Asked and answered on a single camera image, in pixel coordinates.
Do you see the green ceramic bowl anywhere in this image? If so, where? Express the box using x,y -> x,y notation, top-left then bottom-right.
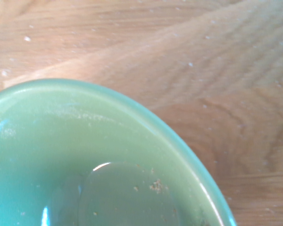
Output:
0,78 -> 238,226

